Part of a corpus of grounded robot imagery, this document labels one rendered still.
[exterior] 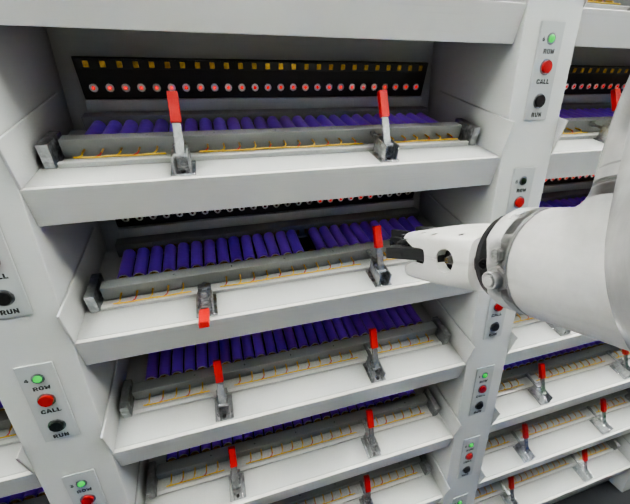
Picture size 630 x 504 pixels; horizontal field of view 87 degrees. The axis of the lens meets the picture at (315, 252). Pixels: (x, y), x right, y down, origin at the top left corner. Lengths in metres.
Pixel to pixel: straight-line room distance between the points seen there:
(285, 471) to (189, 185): 0.56
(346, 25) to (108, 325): 0.47
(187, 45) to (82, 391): 0.51
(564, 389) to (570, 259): 0.83
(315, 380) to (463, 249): 0.41
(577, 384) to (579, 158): 0.59
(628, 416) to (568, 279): 1.16
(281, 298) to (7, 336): 0.33
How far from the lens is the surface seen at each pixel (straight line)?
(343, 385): 0.63
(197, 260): 0.55
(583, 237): 0.25
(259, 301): 0.50
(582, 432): 1.26
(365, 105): 0.65
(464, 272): 0.30
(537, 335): 0.86
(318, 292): 0.51
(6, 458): 0.70
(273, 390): 0.62
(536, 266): 0.26
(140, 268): 0.56
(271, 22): 0.44
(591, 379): 1.13
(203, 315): 0.43
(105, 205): 0.45
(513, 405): 0.96
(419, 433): 0.83
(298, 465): 0.77
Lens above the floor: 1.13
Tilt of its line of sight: 21 degrees down
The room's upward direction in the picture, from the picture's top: 2 degrees counter-clockwise
